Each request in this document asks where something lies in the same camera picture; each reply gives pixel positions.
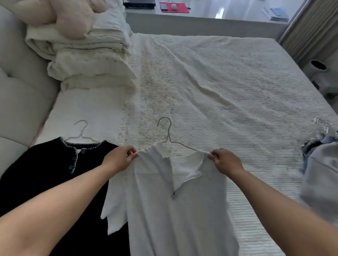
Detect stack of white bedding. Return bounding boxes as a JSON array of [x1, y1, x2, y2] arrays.
[[25, 0, 138, 91]]

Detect grey sweater red stitching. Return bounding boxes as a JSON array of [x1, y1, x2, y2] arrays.
[[300, 141, 338, 230]]

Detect beige curtain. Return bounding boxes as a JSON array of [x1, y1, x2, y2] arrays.
[[278, 0, 338, 64]]

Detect white cylindrical bin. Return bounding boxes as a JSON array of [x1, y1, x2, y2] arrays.
[[303, 60, 334, 89]]

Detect grey tufted headboard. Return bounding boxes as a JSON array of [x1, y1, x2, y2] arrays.
[[0, 4, 61, 177]]

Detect person's right hand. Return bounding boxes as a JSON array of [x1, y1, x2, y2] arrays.
[[208, 148, 245, 180]]

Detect person's right forearm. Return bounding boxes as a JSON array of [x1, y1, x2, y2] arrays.
[[228, 170, 338, 256]]

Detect bed with white bedspread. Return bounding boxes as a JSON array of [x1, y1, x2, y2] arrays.
[[30, 33, 338, 256]]

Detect person's left hand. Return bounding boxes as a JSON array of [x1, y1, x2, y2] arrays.
[[101, 145, 139, 174]]

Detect light blue booklets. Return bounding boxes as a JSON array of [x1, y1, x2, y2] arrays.
[[262, 6, 290, 22]]

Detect white zip polo shirt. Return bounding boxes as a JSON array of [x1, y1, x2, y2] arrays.
[[100, 142, 239, 256]]

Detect white wire hanger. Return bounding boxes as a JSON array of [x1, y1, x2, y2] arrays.
[[64, 120, 102, 144], [157, 117, 199, 152]]

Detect white bay window ledge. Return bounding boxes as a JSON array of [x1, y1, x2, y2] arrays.
[[124, 0, 307, 41]]

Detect person's left forearm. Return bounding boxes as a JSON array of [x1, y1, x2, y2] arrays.
[[0, 165, 117, 256]]

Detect light blue hanger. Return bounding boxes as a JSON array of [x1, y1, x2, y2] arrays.
[[314, 118, 336, 134]]

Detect black cardigan white trim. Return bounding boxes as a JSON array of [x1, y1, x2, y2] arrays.
[[0, 136, 130, 256]]

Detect beige plush toy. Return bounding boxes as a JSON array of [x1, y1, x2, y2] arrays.
[[12, 0, 109, 40]]

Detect black laptop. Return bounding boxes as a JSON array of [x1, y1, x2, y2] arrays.
[[123, 0, 156, 10]]

